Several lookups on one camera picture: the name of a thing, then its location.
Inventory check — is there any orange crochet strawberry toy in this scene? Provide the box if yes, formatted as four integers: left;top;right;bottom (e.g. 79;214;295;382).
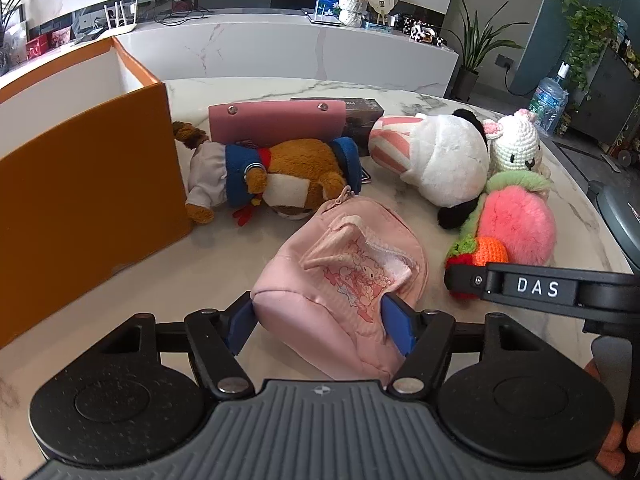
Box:
445;235;510;271

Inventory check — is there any pink fluffy peach plush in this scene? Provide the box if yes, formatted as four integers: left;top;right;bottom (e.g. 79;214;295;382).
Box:
459;170;556;266

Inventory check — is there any pink fabric pouch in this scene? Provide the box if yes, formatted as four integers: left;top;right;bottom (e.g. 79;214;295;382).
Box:
250;188;428;384

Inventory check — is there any white crochet bunny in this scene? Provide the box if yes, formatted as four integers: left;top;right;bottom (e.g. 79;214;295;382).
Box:
483;108;550;178

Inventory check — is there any brown sailor plush toy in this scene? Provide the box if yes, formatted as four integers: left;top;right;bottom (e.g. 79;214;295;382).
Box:
172;122;362;226

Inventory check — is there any pink snap wallet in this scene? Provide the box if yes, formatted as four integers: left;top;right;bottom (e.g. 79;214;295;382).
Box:
208;99;346;148

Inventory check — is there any dark photo card box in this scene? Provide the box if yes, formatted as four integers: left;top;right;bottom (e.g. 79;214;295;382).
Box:
283;96;384;156

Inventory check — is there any grey round chair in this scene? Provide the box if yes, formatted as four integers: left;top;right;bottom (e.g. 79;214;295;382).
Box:
587;181;640;274

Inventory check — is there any dark metal cabinet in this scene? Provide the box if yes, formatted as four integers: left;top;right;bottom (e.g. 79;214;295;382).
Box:
570;47;639;157

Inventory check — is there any blue water jug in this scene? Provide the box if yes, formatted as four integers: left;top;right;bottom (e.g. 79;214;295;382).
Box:
528;62;570;136

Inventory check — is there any orange cardboard box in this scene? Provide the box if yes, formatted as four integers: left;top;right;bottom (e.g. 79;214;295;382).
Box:
1;37;192;344

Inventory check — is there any potted green plant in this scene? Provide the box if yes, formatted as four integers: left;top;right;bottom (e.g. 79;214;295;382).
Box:
447;0;527;102

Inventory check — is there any black white cow figurine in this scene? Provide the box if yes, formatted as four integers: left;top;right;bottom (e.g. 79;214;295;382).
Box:
402;16;447;48

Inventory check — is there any hanging ivy plant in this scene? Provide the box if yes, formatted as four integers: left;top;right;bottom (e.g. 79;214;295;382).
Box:
560;0;616;92

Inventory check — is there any white marble tv console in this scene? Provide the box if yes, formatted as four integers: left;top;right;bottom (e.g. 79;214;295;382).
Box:
1;14;458;100

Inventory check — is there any small teddy bear in pot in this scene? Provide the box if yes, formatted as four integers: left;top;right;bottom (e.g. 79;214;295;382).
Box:
338;0;368;28

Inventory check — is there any white wifi router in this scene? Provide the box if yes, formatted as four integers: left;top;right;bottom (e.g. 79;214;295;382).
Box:
102;0;138;37

